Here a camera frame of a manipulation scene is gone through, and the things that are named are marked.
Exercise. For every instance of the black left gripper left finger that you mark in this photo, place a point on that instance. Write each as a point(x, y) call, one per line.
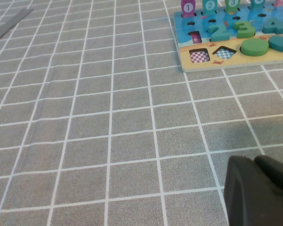
point(247, 200)

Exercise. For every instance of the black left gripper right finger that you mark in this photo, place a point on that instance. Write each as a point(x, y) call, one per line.
point(278, 176)

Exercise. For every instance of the colourful wooden puzzle board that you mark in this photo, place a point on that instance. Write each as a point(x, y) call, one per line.
point(231, 62)

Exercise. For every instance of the green circle piece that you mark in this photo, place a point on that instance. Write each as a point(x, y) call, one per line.
point(254, 46)

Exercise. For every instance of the teal number four piece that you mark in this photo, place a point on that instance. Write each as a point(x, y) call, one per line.
point(278, 27)

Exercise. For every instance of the green number three piece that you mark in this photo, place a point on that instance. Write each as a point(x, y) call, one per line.
point(246, 28)

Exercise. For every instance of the teal number two piece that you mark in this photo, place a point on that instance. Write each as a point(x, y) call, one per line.
point(218, 36)

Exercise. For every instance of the pink fish marked five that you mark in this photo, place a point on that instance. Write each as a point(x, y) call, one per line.
point(281, 2)

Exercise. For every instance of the teal fish marked four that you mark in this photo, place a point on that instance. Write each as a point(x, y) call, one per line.
point(257, 2)

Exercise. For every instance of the green fish marked three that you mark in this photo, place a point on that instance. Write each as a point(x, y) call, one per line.
point(232, 3)

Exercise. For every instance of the grey checked tablecloth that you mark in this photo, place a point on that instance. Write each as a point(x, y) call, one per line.
point(85, 117)

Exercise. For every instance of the teal fish marked two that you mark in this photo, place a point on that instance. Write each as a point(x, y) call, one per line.
point(210, 5)

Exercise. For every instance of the purple number one peg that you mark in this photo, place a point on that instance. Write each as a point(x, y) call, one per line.
point(188, 8)

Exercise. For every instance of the grey flat strip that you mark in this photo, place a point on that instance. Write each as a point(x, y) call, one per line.
point(11, 23)

